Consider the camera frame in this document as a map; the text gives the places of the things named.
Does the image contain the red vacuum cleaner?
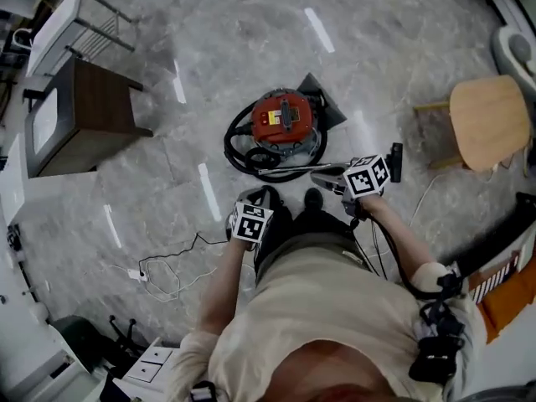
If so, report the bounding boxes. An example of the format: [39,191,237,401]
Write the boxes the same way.
[250,89,324,157]

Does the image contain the person's black right shoe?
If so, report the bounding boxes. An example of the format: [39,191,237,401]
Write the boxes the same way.
[303,187,325,212]

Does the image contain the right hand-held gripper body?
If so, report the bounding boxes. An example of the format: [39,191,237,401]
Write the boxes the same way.
[340,153,392,220]

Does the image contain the grey strap buckle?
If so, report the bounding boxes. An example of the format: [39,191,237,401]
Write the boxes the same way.
[189,380,218,402]

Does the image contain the person's right forearm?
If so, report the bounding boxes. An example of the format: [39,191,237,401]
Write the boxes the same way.
[358,193,437,285]

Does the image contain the person's left forearm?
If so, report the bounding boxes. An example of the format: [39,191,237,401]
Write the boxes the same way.
[195,236,260,339]

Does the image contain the black plastic squeegee head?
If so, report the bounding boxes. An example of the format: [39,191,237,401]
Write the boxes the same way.
[386,142,405,183]

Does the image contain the white floor cable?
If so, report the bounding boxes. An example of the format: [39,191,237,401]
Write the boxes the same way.
[109,259,219,304]

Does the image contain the vacuum hose and wand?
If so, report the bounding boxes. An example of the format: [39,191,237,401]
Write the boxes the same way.
[223,101,331,184]

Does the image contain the white round appliance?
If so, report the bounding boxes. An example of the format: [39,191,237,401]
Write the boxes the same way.
[490,23,536,80]

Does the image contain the black power cable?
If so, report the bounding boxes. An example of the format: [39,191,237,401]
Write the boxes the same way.
[137,231,230,279]

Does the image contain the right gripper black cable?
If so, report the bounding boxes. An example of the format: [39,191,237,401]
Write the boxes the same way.
[350,206,445,302]

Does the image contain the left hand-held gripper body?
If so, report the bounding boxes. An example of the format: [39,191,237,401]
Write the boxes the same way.
[228,201,276,245]

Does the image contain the white drawer cabinet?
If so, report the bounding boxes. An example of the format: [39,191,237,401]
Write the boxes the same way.
[122,336,176,394]

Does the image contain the brown wooden cabinet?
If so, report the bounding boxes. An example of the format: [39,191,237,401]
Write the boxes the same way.
[23,55,155,179]

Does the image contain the person's black trousers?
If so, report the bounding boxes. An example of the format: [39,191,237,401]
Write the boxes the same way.
[253,201,358,272]

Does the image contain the metal rack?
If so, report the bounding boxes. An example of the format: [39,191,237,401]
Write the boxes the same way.
[62,0,142,59]

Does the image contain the striped blanket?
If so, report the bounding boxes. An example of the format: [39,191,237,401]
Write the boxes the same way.
[471,252,521,304]

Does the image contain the white basin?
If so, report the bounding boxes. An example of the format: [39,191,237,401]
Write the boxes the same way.
[32,87,59,155]

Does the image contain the dark grey board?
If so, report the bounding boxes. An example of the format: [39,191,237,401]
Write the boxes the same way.
[296,72,349,132]

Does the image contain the black office chair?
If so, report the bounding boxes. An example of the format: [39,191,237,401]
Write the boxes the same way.
[53,312,148,377]

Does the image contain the orange sofa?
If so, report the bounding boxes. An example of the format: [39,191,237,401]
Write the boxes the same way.
[468,244,536,343]

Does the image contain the black strap bundle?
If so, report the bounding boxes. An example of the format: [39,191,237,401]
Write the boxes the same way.
[407,301,466,384]

